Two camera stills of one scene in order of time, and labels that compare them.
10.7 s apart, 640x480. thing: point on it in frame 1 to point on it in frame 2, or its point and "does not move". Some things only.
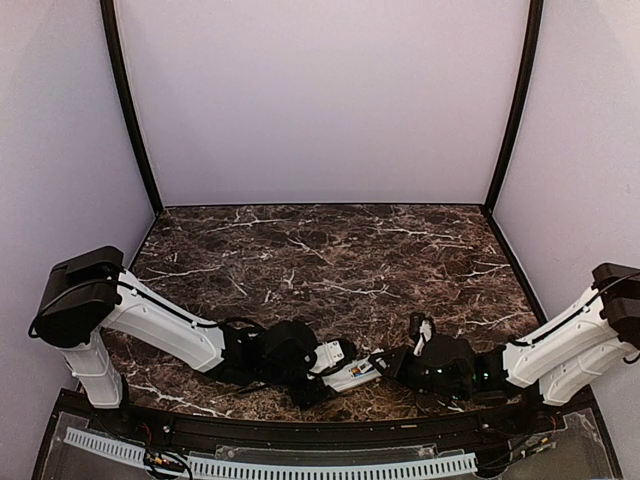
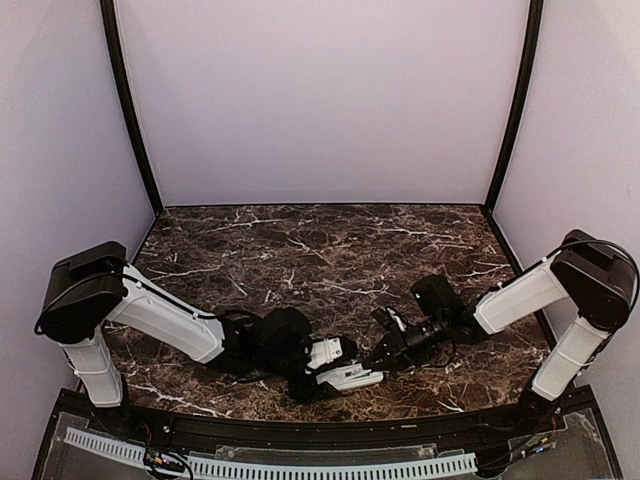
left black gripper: (313, 395) does not move
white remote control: (349, 378) does not move
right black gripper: (398, 365) to (399, 353)
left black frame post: (112, 27) does not move
